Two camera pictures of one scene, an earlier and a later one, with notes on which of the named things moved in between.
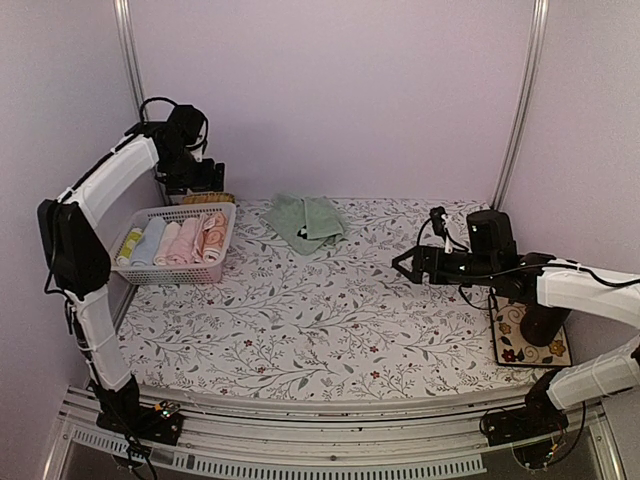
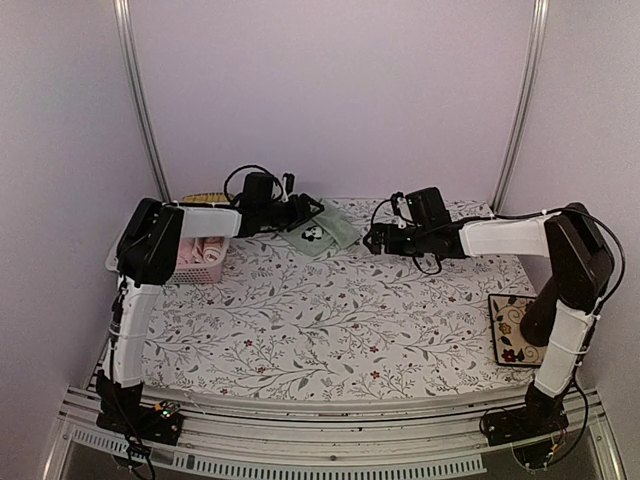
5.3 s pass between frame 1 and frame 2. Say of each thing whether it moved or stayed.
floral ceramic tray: stayed
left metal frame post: stayed
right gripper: moved
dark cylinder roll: stayed
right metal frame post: stayed
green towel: moved
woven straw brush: stayed
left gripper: moved
